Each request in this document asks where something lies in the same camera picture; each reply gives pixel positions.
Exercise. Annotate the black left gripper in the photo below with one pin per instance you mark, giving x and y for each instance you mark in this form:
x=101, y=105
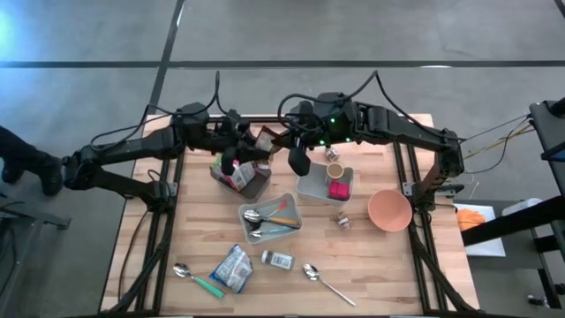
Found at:
x=231, y=134

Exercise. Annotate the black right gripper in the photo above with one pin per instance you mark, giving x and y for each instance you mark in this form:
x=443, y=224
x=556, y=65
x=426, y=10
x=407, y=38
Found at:
x=326, y=119

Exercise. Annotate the clear colourful candy packet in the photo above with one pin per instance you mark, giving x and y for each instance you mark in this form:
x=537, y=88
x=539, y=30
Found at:
x=216, y=168

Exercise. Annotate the brown sauce packet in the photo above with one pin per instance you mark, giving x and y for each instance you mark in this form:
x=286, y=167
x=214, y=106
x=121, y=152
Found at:
x=266, y=141

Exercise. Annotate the light grey plastic bin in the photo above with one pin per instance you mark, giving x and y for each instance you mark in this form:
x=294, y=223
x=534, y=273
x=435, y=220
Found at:
x=313, y=185
x=253, y=202

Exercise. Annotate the beige cup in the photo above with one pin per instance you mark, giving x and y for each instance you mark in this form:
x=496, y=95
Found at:
x=335, y=170

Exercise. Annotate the red snack packet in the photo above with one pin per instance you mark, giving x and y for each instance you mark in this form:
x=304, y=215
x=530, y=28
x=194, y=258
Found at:
x=340, y=191

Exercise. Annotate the black spoon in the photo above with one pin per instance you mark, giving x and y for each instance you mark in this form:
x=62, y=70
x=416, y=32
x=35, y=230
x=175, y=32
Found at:
x=252, y=226

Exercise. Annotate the small glass spice jar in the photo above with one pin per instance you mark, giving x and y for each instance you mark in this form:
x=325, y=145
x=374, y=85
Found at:
x=332, y=154
x=342, y=220

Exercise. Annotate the blue white snack bag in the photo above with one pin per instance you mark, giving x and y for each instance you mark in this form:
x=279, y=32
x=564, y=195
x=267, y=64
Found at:
x=232, y=268

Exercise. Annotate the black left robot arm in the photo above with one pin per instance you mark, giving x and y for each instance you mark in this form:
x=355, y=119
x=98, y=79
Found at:
x=132, y=146

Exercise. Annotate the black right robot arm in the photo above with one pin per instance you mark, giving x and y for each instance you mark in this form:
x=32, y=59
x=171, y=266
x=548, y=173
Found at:
x=410, y=130

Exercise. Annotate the dark grey plastic bin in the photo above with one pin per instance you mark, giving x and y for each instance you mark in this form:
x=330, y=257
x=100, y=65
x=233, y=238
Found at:
x=256, y=192

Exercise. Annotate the bagel sesame seasoning jar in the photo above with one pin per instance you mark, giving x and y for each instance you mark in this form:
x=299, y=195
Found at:
x=279, y=260

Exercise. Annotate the all-metal spoon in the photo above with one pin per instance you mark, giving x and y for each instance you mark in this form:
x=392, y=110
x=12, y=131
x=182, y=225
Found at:
x=310, y=271

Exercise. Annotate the orange cloth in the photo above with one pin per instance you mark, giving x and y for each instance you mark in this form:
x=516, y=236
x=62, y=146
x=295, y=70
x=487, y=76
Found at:
x=470, y=219

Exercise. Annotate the person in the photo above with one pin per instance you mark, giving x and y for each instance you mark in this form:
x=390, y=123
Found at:
x=26, y=154

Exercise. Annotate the white paper sheet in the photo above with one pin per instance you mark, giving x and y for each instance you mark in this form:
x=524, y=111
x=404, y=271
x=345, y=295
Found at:
x=490, y=247

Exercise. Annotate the grey metal stand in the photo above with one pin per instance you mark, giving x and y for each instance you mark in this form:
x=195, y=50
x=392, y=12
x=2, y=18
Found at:
x=26, y=212

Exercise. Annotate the grey box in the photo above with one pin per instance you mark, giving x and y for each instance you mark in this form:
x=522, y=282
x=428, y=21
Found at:
x=521, y=205

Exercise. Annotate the black cart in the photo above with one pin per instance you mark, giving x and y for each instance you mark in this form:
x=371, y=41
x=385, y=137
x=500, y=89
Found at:
x=552, y=132

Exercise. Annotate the black aluminium table frame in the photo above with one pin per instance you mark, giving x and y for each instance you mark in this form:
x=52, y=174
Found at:
x=421, y=260

